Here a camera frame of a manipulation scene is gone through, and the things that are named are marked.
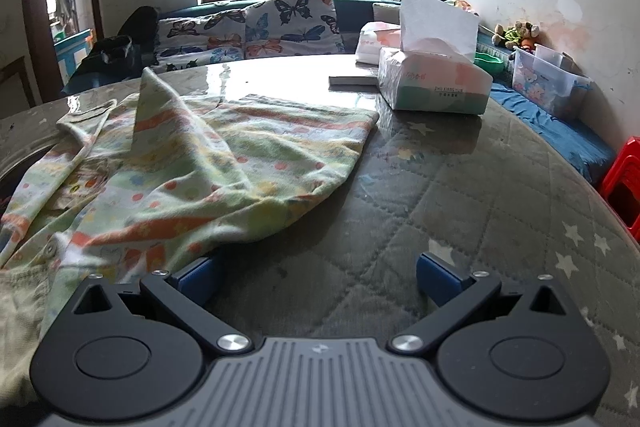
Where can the red plastic stool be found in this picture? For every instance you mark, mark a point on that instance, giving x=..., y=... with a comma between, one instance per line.
x=622, y=177

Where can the brown and green plush toy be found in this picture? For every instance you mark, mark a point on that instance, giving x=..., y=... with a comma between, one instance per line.
x=517, y=34

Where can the blue cabinet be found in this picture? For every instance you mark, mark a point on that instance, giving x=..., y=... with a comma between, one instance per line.
x=72, y=54

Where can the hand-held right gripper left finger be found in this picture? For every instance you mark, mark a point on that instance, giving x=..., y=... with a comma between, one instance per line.
x=197, y=279

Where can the colourful plush toy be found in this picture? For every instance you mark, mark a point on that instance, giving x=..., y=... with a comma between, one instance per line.
x=465, y=5

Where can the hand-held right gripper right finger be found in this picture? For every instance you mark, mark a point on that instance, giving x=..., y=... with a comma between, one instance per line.
x=440, y=279

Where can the round built-in cooker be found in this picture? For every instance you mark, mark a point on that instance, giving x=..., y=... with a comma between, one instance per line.
x=20, y=177

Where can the flat grey book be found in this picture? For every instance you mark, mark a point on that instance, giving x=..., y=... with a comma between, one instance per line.
x=350, y=80

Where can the blue cushioned bench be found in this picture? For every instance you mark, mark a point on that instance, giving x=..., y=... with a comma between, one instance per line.
x=560, y=127

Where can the black jacket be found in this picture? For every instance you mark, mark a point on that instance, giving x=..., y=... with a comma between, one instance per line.
x=120, y=52

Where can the clear plastic storage box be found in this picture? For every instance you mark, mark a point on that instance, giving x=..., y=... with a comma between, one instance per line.
x=547, y=84

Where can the large butterfly print pillow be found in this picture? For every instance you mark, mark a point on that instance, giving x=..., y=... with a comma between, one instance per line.
x=295, y=22

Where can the green bowl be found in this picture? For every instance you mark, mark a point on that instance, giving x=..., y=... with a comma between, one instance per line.
x=489, y=63

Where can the wooden chair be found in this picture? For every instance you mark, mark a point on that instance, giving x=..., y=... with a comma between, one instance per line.
x=17, y=82

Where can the small butterfly print pillow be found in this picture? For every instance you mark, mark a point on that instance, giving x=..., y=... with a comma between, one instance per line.
x=200, y=37

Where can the pink wet wipes pack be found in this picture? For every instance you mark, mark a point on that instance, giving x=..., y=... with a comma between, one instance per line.
x=375, y=42

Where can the grey pillow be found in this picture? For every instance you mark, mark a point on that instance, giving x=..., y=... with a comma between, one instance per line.
x=386, y=13

